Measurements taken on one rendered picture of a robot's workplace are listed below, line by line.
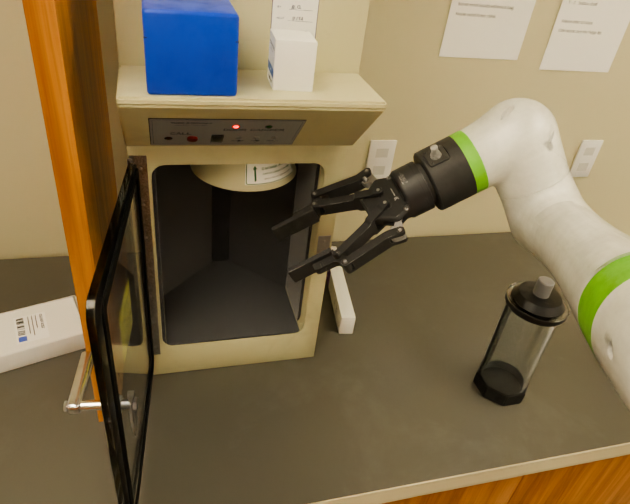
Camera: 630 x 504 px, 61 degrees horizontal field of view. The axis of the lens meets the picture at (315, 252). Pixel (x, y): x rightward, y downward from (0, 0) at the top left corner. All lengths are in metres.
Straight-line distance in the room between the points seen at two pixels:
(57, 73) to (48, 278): 0.73
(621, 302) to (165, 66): 0.50
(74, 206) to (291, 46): 0.33
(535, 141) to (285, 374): 0.61
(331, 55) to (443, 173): 0.22
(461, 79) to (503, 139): 0.64
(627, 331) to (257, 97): 0.45
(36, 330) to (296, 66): 0.72
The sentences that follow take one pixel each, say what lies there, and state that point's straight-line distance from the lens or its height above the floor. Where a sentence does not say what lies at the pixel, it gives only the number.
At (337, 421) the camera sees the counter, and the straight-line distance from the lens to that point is 1.01.
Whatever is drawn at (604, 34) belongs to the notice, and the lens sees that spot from 1.58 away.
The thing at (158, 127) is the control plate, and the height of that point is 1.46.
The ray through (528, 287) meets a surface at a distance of 1.02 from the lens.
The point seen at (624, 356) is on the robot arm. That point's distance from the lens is 0.48.
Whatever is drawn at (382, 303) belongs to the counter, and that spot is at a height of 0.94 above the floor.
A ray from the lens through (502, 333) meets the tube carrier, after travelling 1.04.
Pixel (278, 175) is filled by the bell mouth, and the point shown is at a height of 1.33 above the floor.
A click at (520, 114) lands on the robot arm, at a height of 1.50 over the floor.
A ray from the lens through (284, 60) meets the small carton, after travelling 0.68.
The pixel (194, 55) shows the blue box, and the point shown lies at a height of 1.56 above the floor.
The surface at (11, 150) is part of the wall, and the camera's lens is 1.30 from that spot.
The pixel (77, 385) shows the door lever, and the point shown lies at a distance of 0.71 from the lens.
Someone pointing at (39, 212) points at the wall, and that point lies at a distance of 1.37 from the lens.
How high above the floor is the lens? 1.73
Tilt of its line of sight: 35 degrees down
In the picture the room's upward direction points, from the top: 8 degrees clockwise
